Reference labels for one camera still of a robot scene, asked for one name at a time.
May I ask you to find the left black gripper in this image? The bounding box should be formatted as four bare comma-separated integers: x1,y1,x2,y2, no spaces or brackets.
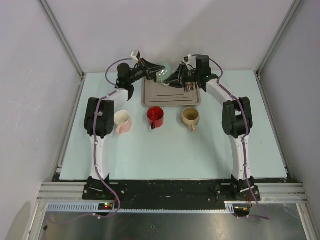
128,58,165,85

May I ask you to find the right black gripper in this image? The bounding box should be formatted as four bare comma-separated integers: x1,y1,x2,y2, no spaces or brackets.
164,64,201,89

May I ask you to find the green ceramic mug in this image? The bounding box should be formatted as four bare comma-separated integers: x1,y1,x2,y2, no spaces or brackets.
156,62,172,87

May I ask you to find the brown ceramic cup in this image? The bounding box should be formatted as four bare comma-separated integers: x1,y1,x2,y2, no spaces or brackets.
185,81,197,92

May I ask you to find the beige ceramic mug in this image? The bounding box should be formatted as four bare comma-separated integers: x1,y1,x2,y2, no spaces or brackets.
180,107,200,133

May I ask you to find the red ceramic mug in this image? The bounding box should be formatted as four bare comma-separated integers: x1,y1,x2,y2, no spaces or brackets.
146,106,164,130

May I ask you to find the pink ceramic mug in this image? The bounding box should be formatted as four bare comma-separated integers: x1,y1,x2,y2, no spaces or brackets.
114,110,132,135

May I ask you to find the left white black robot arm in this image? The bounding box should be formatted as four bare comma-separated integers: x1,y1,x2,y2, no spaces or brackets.
84,58,166,200

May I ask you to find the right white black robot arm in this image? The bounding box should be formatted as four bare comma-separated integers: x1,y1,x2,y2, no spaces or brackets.
163,54,260,201

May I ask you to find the metal serving tray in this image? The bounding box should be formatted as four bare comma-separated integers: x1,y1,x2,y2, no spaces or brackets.
141,78,201,108

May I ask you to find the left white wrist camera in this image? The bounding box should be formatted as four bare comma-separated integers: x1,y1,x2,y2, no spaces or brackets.
130,50,141,62

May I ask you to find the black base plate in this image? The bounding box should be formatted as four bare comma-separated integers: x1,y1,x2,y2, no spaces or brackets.
82,179,247,211

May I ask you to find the left aluminium frame post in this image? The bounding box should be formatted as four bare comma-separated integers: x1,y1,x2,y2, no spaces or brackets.
37,0,85,77

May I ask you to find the aluminium frame post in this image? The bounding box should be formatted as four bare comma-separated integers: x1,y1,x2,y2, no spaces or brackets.
257,0,305,73
37,0,85,77

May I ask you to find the grey slotted cable duct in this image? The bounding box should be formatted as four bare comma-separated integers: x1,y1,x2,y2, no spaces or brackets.
46,201,237,215

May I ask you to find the right aluminium frame post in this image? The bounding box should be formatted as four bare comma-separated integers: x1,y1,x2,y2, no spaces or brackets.
257,0,305,73

